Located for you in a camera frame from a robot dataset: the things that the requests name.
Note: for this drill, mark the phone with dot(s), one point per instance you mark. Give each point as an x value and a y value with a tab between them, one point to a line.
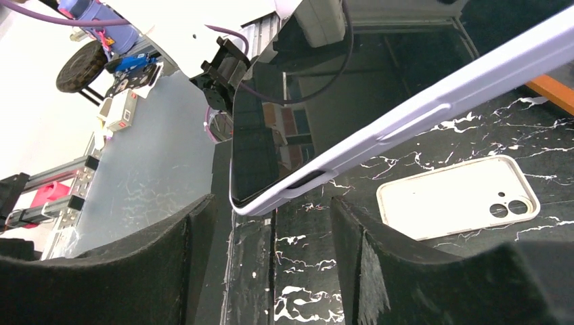
346	80

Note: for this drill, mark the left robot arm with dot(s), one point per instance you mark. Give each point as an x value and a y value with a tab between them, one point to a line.
217	44

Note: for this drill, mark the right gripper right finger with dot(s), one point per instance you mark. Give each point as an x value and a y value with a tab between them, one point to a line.
386	277

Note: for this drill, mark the orange wooden shelf rack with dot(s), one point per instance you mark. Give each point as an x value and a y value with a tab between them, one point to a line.
555	91

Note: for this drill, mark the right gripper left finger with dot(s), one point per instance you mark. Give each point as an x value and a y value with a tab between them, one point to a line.
153	276

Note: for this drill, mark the pink phone case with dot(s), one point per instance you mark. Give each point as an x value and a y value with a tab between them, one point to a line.
468	196

